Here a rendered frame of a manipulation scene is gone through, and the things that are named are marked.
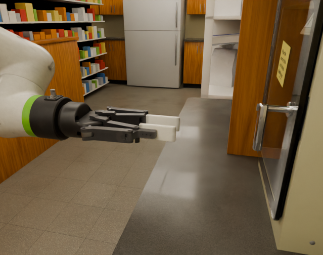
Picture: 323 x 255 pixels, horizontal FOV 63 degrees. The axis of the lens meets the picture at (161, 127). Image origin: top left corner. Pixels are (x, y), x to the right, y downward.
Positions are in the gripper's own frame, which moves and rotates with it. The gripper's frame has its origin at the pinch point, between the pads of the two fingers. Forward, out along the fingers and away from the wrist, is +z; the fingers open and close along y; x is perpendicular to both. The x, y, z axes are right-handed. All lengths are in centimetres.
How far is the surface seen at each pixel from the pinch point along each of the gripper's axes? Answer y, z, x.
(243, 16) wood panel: 31.5, 15.3, -19.6
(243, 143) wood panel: 30.5, 19.9, 16.8
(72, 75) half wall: 249, -169, 54
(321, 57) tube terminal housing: -5.7, 23.7, -15.3
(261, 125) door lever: -1.5, 18.2, -2.9
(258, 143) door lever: -1.5, 18.2, 0.7
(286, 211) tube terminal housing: -6.4, 24.0, 10.9
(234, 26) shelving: 218, 21, -8
